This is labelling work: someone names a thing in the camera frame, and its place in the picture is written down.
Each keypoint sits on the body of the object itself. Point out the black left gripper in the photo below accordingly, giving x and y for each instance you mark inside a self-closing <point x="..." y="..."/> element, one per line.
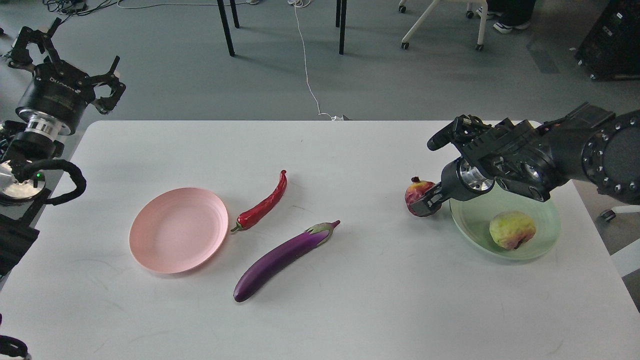
<point x="55" y="97"/>

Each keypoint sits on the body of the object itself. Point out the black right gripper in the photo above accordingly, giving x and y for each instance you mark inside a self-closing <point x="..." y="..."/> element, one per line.
<point x="459" y="180"/>

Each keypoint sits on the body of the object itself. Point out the red pomegranate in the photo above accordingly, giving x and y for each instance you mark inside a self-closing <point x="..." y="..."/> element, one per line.
<point x="416" y="190"/>

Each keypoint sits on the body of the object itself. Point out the purple eggplant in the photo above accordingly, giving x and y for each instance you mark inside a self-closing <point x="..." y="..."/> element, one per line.
<point x="277" y="259"/>

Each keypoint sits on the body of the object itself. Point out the red chili pepper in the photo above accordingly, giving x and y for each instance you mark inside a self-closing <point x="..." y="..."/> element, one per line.
<point x="249" y="218"/>

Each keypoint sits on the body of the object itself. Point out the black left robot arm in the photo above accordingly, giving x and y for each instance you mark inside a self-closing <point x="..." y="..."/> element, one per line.
<point x="34" y="173"/>

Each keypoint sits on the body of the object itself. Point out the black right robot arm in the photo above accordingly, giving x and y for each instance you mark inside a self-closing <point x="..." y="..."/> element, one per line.
<point x="589" y="144"/>

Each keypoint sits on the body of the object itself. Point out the green plate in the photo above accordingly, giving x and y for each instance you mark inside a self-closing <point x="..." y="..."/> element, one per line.
<point x="472" y="218"/>

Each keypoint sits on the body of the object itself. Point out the pink plate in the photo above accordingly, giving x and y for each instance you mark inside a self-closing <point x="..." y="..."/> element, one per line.
<point x="178" y="230"/>

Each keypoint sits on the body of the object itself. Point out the person's shoes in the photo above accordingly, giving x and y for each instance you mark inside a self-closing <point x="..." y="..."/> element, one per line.
<point x="509" y="19"/>

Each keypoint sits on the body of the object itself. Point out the black equipment case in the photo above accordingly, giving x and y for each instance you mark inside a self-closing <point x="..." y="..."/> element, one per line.
<point x="611" y="49"/>

